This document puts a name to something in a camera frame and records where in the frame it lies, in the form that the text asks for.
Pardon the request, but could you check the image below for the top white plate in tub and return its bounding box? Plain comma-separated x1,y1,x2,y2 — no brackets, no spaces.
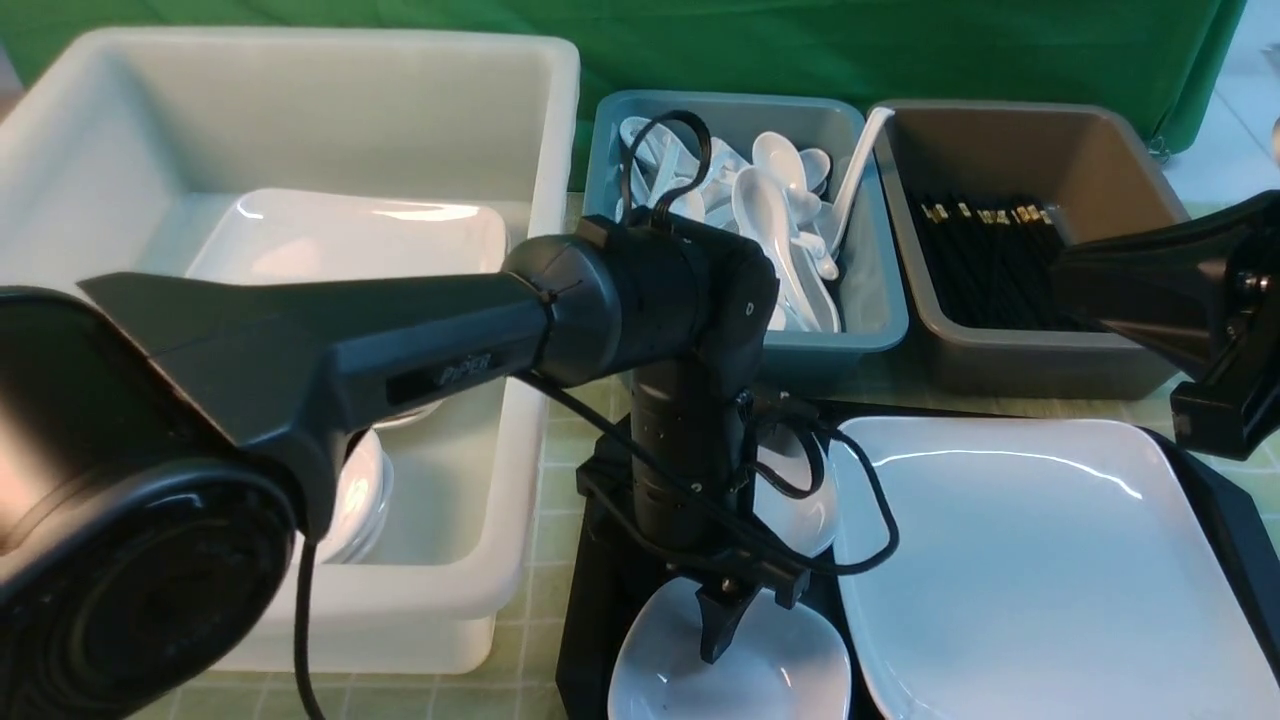
186,188,509,284

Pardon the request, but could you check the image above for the black plastic serving tray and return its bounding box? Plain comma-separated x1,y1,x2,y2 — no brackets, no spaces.
556,400,1280,720

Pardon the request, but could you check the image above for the white spoon leaning on bin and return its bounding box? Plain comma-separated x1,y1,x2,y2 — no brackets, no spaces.
815,106,895,258

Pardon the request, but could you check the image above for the black chopsticks bundle in bin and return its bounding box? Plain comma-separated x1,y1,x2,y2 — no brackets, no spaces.
906,192,1092,333

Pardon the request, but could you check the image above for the teal plastic spoon bin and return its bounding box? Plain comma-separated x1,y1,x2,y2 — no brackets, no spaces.
582,90,909,396

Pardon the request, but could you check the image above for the green backdrop cloth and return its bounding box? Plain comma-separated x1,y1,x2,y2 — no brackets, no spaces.
3,1,1242,191

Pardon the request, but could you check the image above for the grey-brown plastic chopstick bin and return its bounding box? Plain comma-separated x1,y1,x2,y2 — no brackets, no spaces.
876,100,1188,400

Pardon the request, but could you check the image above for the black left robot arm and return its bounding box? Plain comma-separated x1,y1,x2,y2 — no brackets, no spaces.
3,208,783,719

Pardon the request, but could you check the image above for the pile of white spoons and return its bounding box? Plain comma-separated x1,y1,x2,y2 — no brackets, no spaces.
614,117,844,333

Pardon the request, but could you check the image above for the white bowl in tub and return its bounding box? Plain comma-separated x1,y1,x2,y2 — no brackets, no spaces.
316,430,387,564
337,452,396,564

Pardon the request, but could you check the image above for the large white plastic tub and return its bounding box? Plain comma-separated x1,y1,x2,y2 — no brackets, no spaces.
1,28,580,675

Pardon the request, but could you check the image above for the white small dish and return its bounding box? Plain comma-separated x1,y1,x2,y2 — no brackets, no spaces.
753,427,838,557

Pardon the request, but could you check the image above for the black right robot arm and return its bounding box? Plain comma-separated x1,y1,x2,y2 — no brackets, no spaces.
1050,190,1279,461

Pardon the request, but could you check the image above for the lower white bowl in tub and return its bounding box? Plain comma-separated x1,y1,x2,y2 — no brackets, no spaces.
337,452,396,564

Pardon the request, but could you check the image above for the top white bowl in tub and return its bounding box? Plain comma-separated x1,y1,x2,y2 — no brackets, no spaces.
316,430,387,564

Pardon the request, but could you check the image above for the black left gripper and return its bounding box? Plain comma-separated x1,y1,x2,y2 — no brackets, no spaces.
576,384,812,665

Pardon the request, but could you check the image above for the large white square plate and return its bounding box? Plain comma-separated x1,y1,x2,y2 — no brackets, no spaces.
840,416,1279,719

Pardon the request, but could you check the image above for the white small bowl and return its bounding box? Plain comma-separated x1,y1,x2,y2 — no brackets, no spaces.
607,578,852,719

